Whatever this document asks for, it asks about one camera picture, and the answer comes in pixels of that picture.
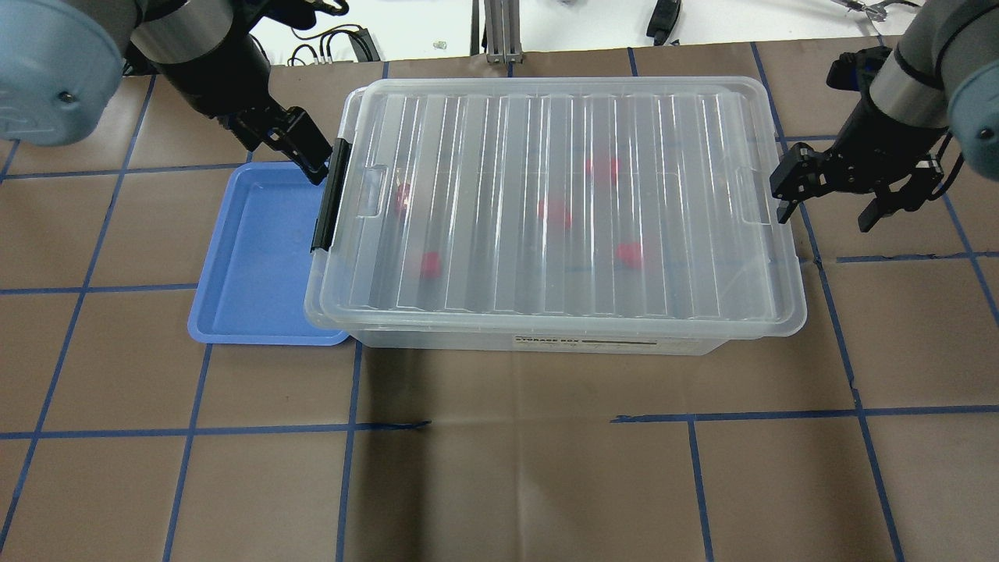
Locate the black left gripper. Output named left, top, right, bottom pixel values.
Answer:
left=219, top=105, right=332, bottom=186

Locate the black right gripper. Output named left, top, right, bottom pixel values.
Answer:
left=770, top=101, right=945, bottom=233

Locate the red block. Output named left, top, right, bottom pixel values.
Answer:
left=614, top=241, right=645, bottom=270
left=584, top=157, right=620, bottom=187
left=536, top=197, right=572, bottom=230
left=393, top=183, right=413, bottom=221
left=418, top=251, right=443, bottom=279

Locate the clear plastic box lid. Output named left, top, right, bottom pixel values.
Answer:
left=304, top=76, right=808, bottom=341

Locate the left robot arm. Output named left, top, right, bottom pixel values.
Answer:
left=1, top=1, right=349, bottom=185

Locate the blue plastic tray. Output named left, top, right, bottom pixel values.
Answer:
left=187, top=162, right=347, bottom=347

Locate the clear plastic storage box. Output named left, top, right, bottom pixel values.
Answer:
left=304, top=76, right=808, bottom=357

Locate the black device on bench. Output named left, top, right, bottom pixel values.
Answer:
left=645, top=0, right=682, bottom=46

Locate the black box latch handle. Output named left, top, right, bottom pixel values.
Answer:
left=310, top=137, right=353, bottom=251

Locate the black cable bundle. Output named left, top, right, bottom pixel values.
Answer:
left=287, top=0, right=382, bottom=67

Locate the aluminium frame post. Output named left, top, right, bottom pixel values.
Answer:
left=484, top=0, right=524, bottom=64

